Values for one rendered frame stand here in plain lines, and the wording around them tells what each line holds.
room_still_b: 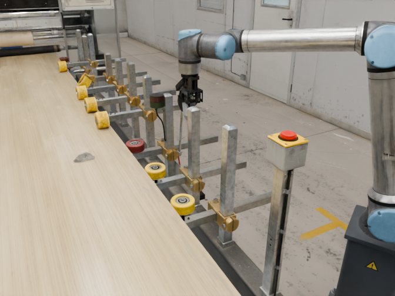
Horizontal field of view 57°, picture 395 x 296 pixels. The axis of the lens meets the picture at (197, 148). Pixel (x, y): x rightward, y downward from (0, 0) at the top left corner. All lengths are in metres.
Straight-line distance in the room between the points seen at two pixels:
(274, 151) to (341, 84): 3.48
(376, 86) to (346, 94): 3.03
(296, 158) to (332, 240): 1.75
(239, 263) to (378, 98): 0.70
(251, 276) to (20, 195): 0.81
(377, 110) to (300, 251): 1.36
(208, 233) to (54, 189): 0.57
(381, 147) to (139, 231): 0.82
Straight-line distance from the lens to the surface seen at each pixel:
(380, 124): 1.31
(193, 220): 1.25
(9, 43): 3.71
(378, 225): 1.44
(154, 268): 0.97
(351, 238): 1.66
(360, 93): 4.19
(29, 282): 1.02
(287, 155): 0.87
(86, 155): 1.52
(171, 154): 1.60
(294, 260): 2.38
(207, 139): 1.74
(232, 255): 1.30
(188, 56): 1.44
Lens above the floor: 1.58
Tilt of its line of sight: 26 degrees down
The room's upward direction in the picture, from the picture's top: straight up
